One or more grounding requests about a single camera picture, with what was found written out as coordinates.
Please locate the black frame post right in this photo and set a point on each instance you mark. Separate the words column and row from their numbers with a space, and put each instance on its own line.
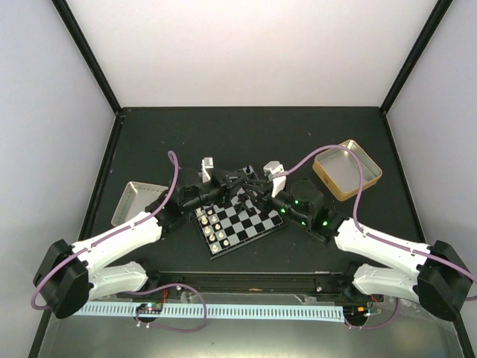
column 428, row 30

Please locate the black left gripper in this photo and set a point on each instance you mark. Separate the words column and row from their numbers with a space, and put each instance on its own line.
column 220, row 177

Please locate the black mounting rail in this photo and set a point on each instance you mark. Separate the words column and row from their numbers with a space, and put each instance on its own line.
column 325, row 287

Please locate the row of white chess pieces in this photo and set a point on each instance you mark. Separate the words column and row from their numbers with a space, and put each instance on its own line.
column 211, row 221

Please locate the black white chess board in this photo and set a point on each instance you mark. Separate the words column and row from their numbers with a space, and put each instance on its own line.
column 245, row 223

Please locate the black frame post left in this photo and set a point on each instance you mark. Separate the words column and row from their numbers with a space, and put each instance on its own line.
column 64, row 11

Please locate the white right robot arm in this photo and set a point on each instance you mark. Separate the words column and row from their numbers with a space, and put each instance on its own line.
column 432, row 275

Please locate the light blue cable duct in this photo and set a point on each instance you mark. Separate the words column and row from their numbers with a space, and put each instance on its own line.
column 213, row 311

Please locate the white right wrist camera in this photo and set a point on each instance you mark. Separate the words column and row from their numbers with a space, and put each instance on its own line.
column 275, row 172

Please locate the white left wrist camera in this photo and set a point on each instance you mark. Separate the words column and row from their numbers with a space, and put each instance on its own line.
column 207, row 166

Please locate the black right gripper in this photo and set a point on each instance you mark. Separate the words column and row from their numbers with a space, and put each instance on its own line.
column 262, row 192

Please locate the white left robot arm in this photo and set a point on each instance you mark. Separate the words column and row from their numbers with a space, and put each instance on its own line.
column 70, row 275

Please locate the gold metal tin tray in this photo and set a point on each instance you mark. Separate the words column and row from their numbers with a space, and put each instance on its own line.
column 339, row 170

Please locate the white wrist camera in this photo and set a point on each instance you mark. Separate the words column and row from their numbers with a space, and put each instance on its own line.
column 275, row 172
column 207, row 166

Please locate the black frame post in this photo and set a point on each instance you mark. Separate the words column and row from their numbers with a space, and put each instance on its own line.
column 428, row 30
column 64, row 11

